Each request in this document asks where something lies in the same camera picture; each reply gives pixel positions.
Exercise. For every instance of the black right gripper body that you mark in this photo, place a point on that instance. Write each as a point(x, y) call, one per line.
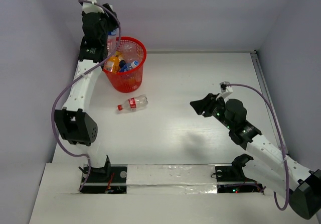
point(215, 109)

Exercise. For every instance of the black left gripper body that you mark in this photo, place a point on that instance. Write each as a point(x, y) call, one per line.
point(110, 18)

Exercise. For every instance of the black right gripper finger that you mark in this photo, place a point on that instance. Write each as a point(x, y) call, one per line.
point(209, 98)
point(199, 106)

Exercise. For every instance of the orange juice bottle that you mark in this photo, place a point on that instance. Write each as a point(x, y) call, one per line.
point(113, 64)

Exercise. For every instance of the clear crushed plastic bottle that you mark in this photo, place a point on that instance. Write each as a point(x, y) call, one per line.
point(129, 52)

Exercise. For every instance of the yellow blue label bottle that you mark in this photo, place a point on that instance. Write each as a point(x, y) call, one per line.
point(122, 63)

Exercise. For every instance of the red label cola bottle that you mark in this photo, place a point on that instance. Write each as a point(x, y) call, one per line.
point(134, 103)

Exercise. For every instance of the blue label plastic bottle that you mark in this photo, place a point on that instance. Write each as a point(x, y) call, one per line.
point(112, 40)

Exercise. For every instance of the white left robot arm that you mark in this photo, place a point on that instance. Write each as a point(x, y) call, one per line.
point(74, 129)

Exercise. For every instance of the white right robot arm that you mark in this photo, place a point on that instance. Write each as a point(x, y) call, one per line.
point(263, 161)

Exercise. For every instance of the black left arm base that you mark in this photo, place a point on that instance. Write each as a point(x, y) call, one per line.
point(115, 183)

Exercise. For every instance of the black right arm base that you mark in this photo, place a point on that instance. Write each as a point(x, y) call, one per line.
point(231, 179)

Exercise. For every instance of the red mesh plastic bin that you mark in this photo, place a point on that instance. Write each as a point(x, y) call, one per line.
point(129, 81)

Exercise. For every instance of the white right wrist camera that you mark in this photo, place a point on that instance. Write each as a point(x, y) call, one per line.
point(226, 90)

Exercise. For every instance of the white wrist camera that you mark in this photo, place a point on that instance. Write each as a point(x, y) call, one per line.
point(88, 6)
point(226, 90)

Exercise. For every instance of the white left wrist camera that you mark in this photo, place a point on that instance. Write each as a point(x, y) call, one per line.
point(88, 6)

